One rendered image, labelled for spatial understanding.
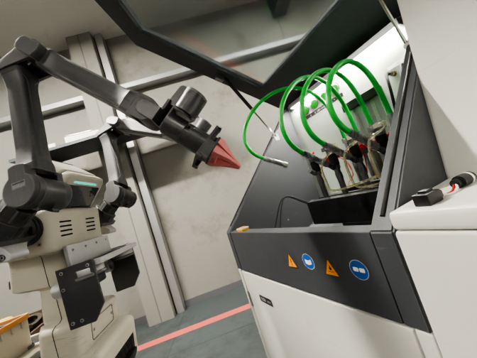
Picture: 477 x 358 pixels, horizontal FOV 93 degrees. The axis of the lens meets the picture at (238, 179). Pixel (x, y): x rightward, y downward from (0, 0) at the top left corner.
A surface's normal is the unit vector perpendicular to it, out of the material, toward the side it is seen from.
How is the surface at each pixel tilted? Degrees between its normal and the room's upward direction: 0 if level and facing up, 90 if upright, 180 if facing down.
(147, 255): 90
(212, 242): 90
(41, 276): 90
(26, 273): 90
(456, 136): 76
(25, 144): 81
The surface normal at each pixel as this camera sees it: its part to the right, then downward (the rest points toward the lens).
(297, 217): 0.41, -0.21
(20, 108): -0.05, -0.23
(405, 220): -0.85, 0.25
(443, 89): -0.90, 0.02
